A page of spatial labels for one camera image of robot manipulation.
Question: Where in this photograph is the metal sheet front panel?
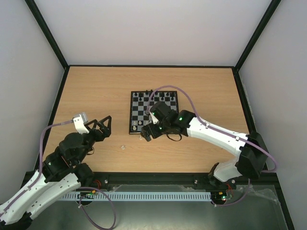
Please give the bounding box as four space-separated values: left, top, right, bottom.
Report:
29 192 288 230

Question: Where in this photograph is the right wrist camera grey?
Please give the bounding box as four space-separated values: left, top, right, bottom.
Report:
145 111 159 125

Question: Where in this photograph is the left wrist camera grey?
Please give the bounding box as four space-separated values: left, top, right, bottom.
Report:
72 112 89 134

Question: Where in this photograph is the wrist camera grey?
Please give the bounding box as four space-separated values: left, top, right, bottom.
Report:
72 112 89 134
145 111 159 125

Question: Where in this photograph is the white slotted cable duct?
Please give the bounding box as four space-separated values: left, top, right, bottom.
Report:
60 191 212 202

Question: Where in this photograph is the black white chess board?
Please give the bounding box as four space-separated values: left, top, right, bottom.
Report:
129 90 182 135

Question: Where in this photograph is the black aluminium frame rail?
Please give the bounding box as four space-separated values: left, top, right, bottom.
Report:
92 172 279 191

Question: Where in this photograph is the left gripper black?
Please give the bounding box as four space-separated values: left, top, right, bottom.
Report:
76 115 113 163

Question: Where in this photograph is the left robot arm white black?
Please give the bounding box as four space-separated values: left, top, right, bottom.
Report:
0 113 112 230

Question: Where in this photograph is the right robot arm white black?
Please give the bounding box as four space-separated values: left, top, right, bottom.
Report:
141 102 268 188

